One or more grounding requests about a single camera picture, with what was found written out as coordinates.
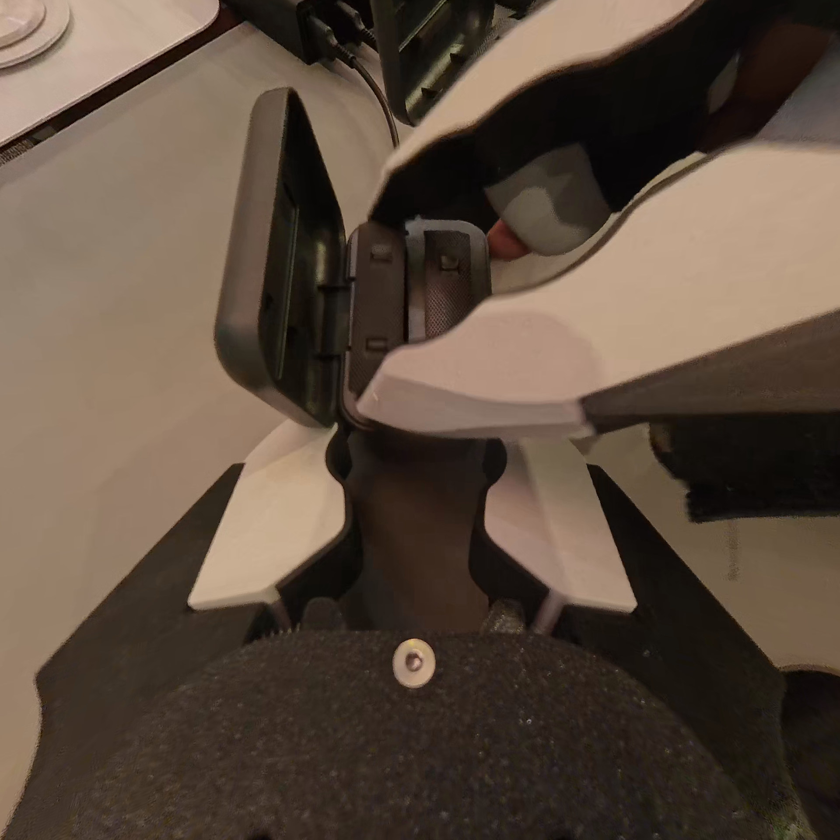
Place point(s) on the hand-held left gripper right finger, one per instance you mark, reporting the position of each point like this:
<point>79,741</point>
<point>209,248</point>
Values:
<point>564,531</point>

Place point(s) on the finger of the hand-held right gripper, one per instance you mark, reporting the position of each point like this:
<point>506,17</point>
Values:
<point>558,59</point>
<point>656,295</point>

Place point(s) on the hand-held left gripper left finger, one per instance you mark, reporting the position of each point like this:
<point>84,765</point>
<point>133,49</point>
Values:
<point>275,525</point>

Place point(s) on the dark grey battery charging case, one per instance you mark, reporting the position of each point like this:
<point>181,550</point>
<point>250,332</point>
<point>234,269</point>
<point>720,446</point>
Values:
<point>256,262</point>
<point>426,65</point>

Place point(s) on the person's right hand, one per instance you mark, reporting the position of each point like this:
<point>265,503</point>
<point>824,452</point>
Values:
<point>551,203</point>

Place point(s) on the dark grey multiport power adapter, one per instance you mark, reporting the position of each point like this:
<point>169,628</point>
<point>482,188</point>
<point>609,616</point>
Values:
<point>275,26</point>

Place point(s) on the white table mat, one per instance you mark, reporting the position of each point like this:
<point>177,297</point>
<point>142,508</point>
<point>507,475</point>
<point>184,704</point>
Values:
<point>131,65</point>

